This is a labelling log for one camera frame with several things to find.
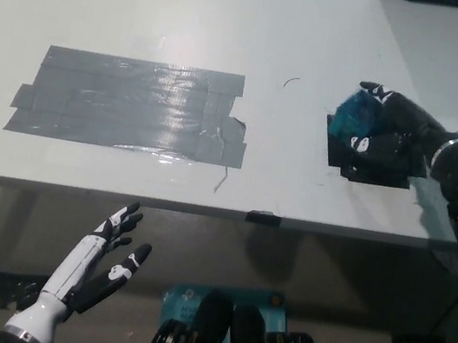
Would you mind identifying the robot right hand black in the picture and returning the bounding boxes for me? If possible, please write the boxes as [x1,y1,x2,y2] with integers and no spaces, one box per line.
[344,79,458,178]

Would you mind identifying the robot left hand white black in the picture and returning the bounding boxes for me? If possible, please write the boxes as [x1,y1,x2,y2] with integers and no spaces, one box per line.
[37,188,160,334]

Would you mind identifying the black tape square patch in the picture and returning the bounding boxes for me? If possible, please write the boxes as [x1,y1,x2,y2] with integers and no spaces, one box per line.
[317,112,435,195]

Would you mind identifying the grey duct tape patch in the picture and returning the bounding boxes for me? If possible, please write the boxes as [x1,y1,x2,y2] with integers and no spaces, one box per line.
[0,37,258,171]

